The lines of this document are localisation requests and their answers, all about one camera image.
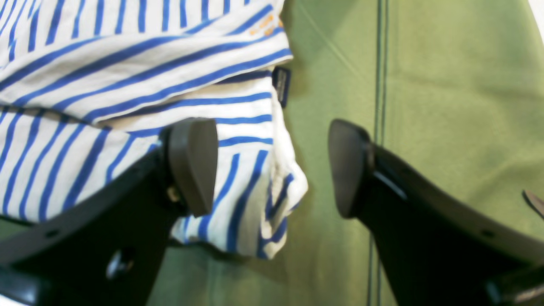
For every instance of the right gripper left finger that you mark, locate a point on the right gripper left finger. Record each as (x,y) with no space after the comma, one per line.
(108,250)

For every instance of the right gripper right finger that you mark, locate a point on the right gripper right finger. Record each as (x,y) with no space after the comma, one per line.
(435,250)

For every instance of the blue white striped t-shirt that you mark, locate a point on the blue white striped t-shirt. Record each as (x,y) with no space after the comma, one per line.
(87,86)

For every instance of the green table cloth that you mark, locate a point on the green table cloth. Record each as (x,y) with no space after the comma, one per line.
(454,87)

